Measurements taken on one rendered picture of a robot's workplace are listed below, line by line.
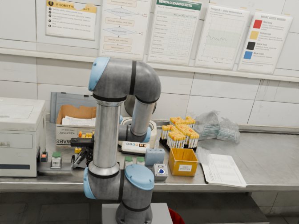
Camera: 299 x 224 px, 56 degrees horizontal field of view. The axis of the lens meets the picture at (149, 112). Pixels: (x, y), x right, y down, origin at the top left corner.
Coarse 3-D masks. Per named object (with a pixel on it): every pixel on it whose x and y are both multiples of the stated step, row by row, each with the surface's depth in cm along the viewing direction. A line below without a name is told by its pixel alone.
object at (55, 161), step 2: (52, 158) 137; (54, 158) 137; (56, 158) 137; (58, 158) 137; (60, 158) 138; (52, 160) 137; (54, 160) 137; (56, 160) 137; (58, 160) 137; (60, 160) 138; (52, 162) 137; (54, 162) 137; (56, 162) 137; (58, 162) 138; (60, 162) 138; (52, 164) 138; (54, 164) 138; (56, 164) 138; (58, 164) 138; (52, 166) 138; (54, 166) 138; (56, 166) 138; (58, 166) 139
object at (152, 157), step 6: (150, 150) 156; (156, 150) 157; (162, 150) 158; (150, 156) 155; (156, 156) 156; (162, 156) 157; (150, 162) 157; (156, 162) 158; (162, 162) 158; (150, 168) 157
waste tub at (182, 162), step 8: (176, 152) 163; (184, 152) 164; (192, 152) 162; (168, 160) 165; (176, 160) 150; (184, 160) 151; (192, 160) 161; (176, 168) 152; (184, 168) 153; (192, 168) 154
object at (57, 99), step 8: (56, 96) 186; (64, 96) 186; (72, 96) 187; (80, 96) 187; (88, 96) 188; (56, 104) 187; (64, 104) 188; (72, 104) 188; (80, 104) 189; (88, 104) 189; (96, 104) 190; (56, 112) 188; (56, 120) 190
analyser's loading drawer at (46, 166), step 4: (72, 160) 144; (40, 164) 140; (44, 164) 141; (48, 164) 141; (60, 164) 138; (64, 164) 143; (68, 164) 143; (72, 164) 140; (40, 168) 137; (44, 168) 138; (48, 168) 138; (52, 168) 138; (56, 168) 138; (60, 168) 139; (64, 168) 140; (68, 168) 140; (72, 168) 139; (72, 172) 140
